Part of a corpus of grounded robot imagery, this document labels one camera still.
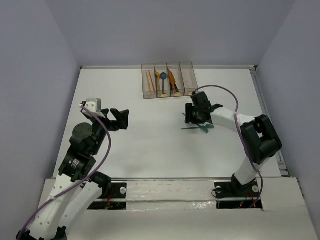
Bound teal fork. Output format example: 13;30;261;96
180;124;215;131
181;112;210;135

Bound gold knife black handle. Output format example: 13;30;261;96
172;78;181;97
169;75;175;96

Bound yellow orange chopstick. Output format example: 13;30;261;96
145;71;151;92

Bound blue spoon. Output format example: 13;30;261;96
160;72;167;95

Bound orange chopstick long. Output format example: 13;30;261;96
148;70;156;92

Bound yellow orange spoon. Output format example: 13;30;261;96
155;71;161;91

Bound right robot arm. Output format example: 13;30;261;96
185;92;282;199

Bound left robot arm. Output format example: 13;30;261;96
16;102;130;240

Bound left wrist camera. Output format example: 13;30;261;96
79;98;102;114

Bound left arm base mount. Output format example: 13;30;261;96
87;181;127;211

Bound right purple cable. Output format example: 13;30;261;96
191;84;264;208

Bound purple cable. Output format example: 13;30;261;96
16;104;112;238
191;84;264;208

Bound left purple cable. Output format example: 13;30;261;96
16;104;112;238

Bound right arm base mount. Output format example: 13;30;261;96
211;180;263;210

